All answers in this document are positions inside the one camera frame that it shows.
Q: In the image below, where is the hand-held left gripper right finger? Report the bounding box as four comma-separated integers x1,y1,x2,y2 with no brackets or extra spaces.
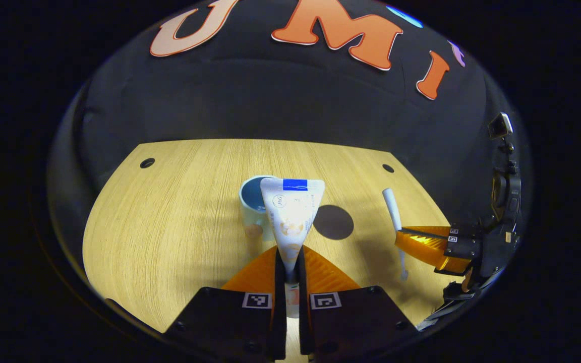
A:
298,246,420,361

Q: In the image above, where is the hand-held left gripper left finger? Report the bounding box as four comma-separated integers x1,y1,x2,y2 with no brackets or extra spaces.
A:
162,246,287,361

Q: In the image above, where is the white toothbrush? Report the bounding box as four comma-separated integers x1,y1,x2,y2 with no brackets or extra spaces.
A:
382,188,409,281

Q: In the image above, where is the white toothpaste tube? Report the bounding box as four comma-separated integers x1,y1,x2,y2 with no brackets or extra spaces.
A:
260,178,325,319

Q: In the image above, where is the blue and white cup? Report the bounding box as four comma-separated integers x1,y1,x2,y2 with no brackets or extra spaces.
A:
239,175,277,243

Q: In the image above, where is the black backdrop cloth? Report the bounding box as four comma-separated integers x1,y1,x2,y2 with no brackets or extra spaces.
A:
46,0,533,283

